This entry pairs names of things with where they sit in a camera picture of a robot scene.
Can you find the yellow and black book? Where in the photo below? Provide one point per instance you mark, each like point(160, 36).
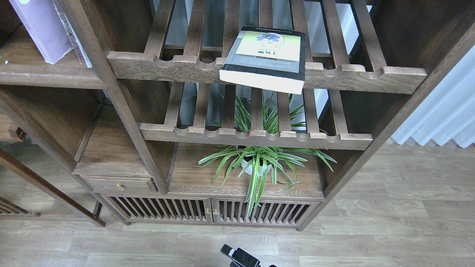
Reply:
point(267, 58)

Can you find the white curtain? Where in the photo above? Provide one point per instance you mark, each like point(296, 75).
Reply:
point(448, 113)

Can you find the upright books on left shelf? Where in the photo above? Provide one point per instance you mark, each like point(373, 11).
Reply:
point(76, 44)

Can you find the white and purple book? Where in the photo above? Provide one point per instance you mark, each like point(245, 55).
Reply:
point(45, 27)

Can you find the dark wooden bookshelf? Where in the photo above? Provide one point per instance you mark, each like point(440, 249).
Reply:
point(153, 103)

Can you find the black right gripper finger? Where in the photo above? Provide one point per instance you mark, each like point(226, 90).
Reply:
point(239, 258)

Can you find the green spider plant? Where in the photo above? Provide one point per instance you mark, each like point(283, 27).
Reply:
point(260, 160)

